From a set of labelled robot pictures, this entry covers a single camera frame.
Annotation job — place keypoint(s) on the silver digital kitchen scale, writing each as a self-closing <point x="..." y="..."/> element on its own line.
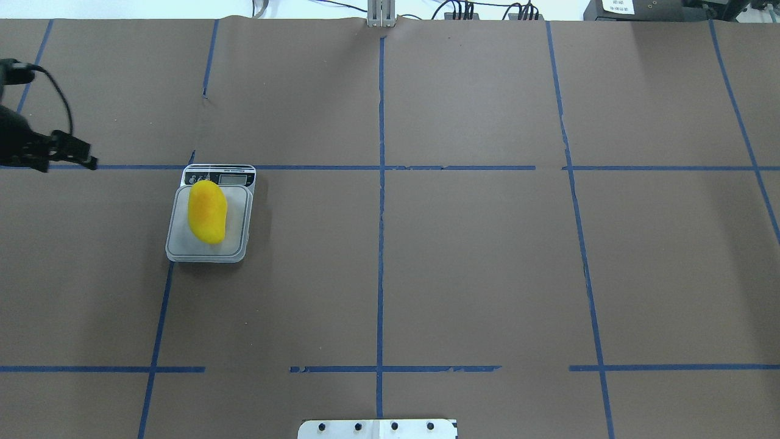
<point x="237" y="182"/>

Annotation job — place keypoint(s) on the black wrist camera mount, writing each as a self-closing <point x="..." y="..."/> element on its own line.
<point x="14" y="72"/>

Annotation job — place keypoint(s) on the aluminium frame post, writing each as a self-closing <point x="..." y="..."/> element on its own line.
<point x="381" y="13"/>

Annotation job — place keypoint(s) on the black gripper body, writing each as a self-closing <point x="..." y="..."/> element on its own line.
<point x="12" y="137"/>

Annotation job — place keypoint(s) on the yellow mango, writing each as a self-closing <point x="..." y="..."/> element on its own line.
<point x="207" y="212"/>

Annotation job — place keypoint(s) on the black computer box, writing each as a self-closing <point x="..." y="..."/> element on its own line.
<point x="660" y="11"/>

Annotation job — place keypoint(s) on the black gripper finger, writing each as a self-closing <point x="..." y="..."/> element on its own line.
<point x="40" y="164"/>
<point x="64" y="147"/>

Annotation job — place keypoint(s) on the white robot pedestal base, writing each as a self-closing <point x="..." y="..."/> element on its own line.
<point x="379" y="428"/>

